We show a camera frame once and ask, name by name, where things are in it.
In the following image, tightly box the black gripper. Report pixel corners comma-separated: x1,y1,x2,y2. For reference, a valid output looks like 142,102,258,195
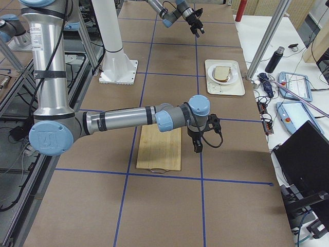
187,123,210,153
185,13,205,38

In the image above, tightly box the white bread slice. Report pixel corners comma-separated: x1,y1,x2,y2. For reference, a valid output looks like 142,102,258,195
214,66,231,82

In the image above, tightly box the white round plate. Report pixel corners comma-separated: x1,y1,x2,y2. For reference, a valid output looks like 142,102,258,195
207,63,239,85

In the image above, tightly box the bamboo cutting board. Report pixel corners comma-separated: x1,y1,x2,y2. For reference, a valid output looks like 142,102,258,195
136,124,181,173

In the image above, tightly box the red bottle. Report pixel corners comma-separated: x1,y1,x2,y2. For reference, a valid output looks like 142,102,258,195
235,0,248,22

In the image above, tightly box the cream bear serving tray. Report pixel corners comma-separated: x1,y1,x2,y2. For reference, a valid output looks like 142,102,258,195
205,59,245,96

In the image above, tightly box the folded navy umbrella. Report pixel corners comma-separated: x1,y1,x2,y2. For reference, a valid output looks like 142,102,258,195
257,73,274,98

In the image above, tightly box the black water bottle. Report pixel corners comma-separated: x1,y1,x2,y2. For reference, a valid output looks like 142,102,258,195
265,46,285,74

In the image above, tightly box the near blue teach pendant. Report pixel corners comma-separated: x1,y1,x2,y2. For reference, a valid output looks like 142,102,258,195
276,101,324,134

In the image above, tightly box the blue teach pendant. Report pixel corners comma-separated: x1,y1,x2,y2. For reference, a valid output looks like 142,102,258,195
279,72,313,102
276,101,324,134

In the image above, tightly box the black monitor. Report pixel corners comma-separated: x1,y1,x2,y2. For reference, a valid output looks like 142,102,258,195
274,120,328,196

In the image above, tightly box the far blue teach pendant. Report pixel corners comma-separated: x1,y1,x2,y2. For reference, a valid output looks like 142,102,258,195
279,72,313,102

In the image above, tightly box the aluminium frame post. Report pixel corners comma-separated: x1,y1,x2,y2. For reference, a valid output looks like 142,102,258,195
246,0,291,81

